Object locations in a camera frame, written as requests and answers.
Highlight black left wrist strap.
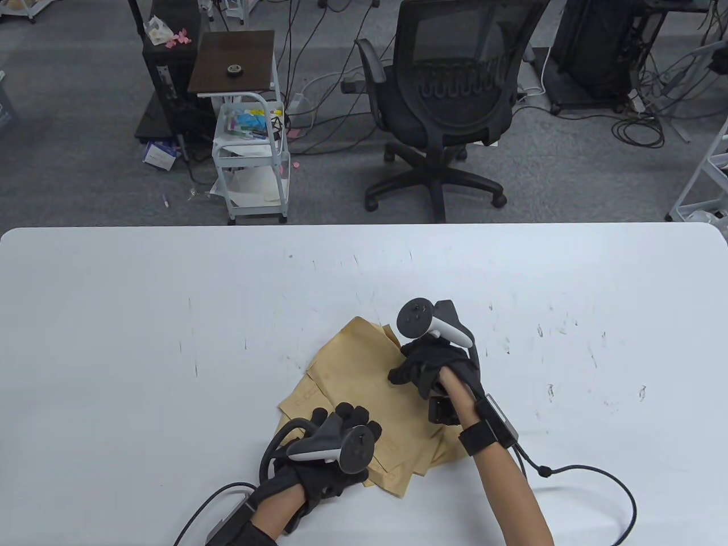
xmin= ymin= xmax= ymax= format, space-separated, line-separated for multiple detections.
xmin=226 ymin=516 xmax=280 ymax=546

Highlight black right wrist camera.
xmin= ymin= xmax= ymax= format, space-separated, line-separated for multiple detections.
xmin=427 ymin=392 xmax=462 ymax=425

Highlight black left sensor box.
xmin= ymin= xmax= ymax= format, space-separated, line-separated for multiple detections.
xmin=204 ymin=494 xmax=258 ymax=546

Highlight black equipment cabinet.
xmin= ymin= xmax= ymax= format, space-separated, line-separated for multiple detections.
xmin=550 ymin=0 xmax=667 ymax=112

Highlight black wrist strap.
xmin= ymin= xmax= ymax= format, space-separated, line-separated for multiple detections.
xmin=457 ymin=419 xmax=504 ymax=457
xmin=226 ymin=516 xmax=280 ymax=546

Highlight coiled black cable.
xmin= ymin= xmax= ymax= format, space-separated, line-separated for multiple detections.
xmin=611 ymin=110 xmax=667 ymax=150

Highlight black glove cable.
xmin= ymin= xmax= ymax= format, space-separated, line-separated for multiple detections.
xmin=508 ymin=442 xmax=638 ymax=546
xmin=173 ymin=482 xmax=258 ymax=546

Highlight white cart with brown top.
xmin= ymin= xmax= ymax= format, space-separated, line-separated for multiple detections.
xmin=188 ymin=30 xmax=292 ymax=225

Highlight person's right forearm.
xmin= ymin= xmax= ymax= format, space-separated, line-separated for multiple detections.
xmin=442 ymin=367 xmax=556 ymax=546

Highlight black right sensor box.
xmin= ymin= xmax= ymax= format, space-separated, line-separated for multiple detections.
xmin=476 ymin=396 xmax=520 ymax=448

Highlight black sensor box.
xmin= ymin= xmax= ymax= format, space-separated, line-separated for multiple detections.
xmin=204 ymin=494 xmax=258 ymax=546
xmin=476 ymin=396 xmax=520 ymax=448

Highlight grey left hand controller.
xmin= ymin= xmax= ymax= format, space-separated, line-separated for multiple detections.
xmin=260 ymin=418 xmax=377 ymax=485

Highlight person's left forearm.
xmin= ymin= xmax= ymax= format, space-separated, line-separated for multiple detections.
xmin=253 ymin=486 xmax=312 ymax=538

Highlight black right wrist strap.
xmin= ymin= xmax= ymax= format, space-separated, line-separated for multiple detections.
xmin=457 ymin=419 xmax=504 ymax=457

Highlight black mesh office chair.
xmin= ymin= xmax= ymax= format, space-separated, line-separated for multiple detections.
xmin=341 ymin=0 xmax=551 ymax=224

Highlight white trolley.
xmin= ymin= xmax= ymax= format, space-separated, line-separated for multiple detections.
xmin=0 ymin=0 xmax=58 ymax=25

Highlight white paper sheets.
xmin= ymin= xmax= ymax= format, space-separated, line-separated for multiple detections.
xmin=212 ymin=169 xmax=283 ymax=209

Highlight crumpled plastic bag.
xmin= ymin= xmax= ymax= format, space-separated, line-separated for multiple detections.
xmin=685 ymin=209 xmax=728 ymax=229

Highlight person's left hand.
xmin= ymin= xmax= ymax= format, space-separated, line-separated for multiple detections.
xmin=253 ymin=403 xmax=382 ymax=515

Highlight black right glove cable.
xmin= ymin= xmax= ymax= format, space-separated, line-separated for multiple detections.
xmin=508 ymin=442 xmax=638 ymax=546

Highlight black computer tower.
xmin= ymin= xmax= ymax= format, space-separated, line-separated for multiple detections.
xmin=141 ymin=0 xmax=214 ymax=143

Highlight black left glove cable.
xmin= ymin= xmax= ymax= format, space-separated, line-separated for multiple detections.
xmin=173 ymin=482 xmax=258 ymax=546

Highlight blue packet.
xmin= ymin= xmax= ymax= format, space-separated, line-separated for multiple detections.
xmin=230 ymin=110 xmax=268 ymax=133

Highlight person's right hand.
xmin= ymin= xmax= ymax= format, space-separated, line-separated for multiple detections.
xmin=388 ymin=338 xmax=477 ymax=402

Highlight clear plastic bag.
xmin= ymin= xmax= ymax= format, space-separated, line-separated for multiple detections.
xmin=144 ymin=15 xmax=173 ymax=46

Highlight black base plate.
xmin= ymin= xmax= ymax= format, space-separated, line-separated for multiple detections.
xmin=134 ymin=91 xmax=172 ymax=143

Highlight white metal rack frame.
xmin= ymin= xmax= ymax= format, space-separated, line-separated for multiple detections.
xmin=666 ymin=116 xmax=728 ymax=224

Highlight grey right hand controller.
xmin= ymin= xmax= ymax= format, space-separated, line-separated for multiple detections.
xmin=396 ymin=297 xmax=476 ymax=349

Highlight grey hand controller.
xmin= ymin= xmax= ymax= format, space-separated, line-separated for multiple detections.
xmin=396 ymin=297 xmax=476 ymax=349
xmin=260 ymin=418 xmax=377 ymax=485

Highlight white stand legs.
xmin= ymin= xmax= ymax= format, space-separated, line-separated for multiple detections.
xmin=197 ymin=0 xmax=263 ymax=27

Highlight white and blue box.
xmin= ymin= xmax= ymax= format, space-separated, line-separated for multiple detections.
xmin=142 ymin=140 xmax=179 ymax=172

